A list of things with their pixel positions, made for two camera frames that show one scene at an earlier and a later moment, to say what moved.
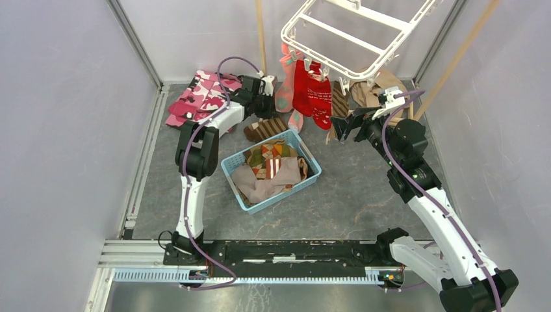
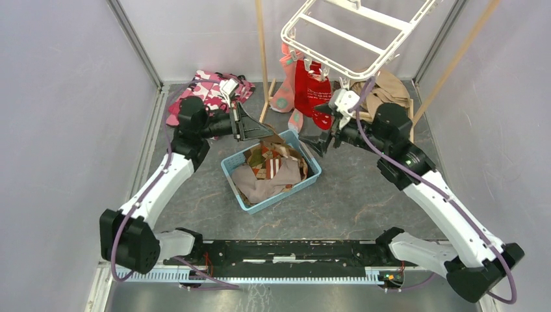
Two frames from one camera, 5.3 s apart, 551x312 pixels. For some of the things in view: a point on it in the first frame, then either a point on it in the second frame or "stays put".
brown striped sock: x=264 y=129 → x=270 y=149
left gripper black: x=271 y=112 → x=247 y=127
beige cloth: x=368 y=96 stays put
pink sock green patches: x=284 y=96 stays put
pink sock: x=295 y=121 stays put
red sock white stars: x=320 y=97 stays put
